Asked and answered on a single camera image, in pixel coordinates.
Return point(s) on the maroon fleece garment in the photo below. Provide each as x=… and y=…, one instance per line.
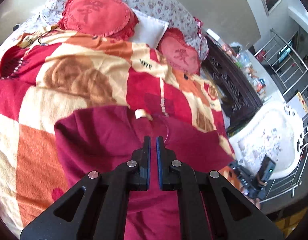
x=102, y=138

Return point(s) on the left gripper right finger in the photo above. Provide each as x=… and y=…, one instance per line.
x=210, y=207

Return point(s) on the small red heart cushion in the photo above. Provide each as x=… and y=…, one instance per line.
x=178, y=53

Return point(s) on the metal railing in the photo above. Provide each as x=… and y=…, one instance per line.
x=288, y=70

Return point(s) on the white pillow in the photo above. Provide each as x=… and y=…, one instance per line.
x=149, y=30

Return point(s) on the orange red patterned blanket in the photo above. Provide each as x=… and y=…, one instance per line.
x=47, y=75

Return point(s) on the large red heart cushion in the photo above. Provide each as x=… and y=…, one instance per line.
x=103, y=18

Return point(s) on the person right hand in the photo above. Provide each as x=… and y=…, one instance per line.
x=256, y=202

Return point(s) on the white embroidered quilt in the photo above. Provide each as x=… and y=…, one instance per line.
x=276, y=131

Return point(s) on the floral bolster pillow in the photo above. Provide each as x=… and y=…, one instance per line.
x=170, y=11

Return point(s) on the dark carved wooden headboard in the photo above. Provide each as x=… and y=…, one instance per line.
x=239, y=101

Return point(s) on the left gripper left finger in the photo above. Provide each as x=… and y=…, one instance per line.
x=96, y=206

